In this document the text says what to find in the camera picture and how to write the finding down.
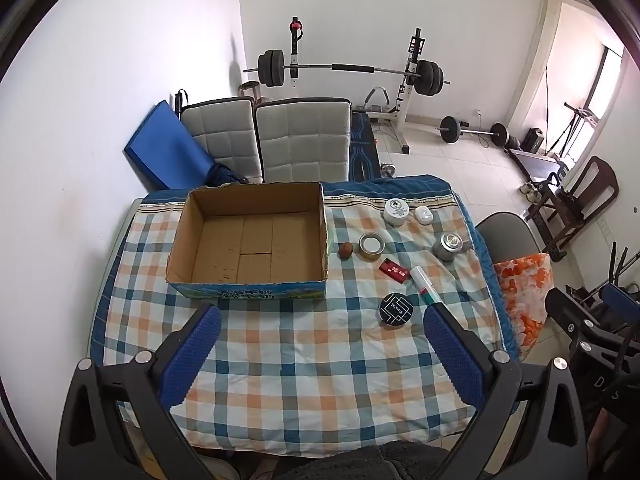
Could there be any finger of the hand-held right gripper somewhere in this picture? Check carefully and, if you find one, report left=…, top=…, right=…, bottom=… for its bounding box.
left=601, top=282, right=640, bottom=314
left=544, top=287, right=640, bottom=361

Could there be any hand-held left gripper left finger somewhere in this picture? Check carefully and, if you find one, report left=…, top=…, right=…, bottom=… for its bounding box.
left=56, top=304, right=236, bottom=480

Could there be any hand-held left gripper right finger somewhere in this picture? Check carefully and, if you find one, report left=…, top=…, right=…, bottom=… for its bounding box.
left=422, top=302, right=587, bottom=480

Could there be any black round compact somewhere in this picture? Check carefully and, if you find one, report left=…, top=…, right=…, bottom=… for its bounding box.
left=378, top=292, right=416, bottom=327

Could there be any white tube with green band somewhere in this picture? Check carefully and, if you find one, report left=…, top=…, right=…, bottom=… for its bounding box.
left=410, top=266, right=443, bottom=306

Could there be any silver metal tin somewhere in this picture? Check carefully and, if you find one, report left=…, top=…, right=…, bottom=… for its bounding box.
left=432, top=232, right=463, bottom=262

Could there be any cardboard box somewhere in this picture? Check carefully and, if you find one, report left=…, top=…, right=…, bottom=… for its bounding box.
left=166, top=181, right=331, bottom=302

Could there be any white round jar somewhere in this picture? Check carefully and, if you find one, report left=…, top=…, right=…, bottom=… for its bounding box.
left=383, top=198, right=412, bottom=226

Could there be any orange patterned bag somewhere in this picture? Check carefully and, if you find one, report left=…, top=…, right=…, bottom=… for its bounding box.
left=492, top=254, right=553, bottom=348

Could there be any small red box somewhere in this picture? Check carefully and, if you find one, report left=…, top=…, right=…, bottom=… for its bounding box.
left=378, top=258, right=411, bottom=282

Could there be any grey chair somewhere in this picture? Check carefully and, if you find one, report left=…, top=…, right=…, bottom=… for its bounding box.
left=475, top=211, right=543, bottom=266

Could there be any checked blanket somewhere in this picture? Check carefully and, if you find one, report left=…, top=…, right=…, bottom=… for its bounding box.
left=90, top=175, right=521, bottom=456

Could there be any dark wooden chair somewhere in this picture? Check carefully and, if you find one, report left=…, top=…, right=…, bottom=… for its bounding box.
left=525, top=156, right=621, bottom=261

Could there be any dark low table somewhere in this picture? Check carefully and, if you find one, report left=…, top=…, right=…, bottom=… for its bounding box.
left=510, top=149, right=563, bottom=182

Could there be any dark blue cloth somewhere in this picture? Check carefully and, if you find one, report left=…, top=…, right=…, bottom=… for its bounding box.
left=205, top=160, right=249, bottom=187

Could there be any folding metal stand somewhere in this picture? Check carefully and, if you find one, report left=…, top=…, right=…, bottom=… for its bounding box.
left=545, top=102, right=601, bottom=157

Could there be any blue folded mat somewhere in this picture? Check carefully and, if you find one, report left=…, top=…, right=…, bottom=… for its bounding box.
left=124, top=100, right=221, bottom=192

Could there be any white padded chair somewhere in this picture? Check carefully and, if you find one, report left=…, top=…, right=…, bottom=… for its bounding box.
left=180, top=97, right=263, bottom=184
left=254, top=97, right=351, bottom=184

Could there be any window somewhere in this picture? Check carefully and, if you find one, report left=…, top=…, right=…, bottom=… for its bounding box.
left=587, top=45, right=626, bottom=116

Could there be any black weight bench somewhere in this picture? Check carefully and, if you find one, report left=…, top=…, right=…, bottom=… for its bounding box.
left=348, top=110, right=381, bottom=181

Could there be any short barbell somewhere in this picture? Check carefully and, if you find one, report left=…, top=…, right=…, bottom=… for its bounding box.
left=436, top=116, right=510, bottom=147

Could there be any white squat rack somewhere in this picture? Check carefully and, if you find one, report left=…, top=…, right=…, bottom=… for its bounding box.
left=287, top=17, right=428, bottom=155

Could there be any grey exercise device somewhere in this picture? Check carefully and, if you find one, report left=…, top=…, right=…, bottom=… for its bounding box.
left=362, top=86, right=397, bottom=116

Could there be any wooden stool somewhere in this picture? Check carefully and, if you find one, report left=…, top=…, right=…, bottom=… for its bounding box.
left=239, top=81, right=263, bottom=107

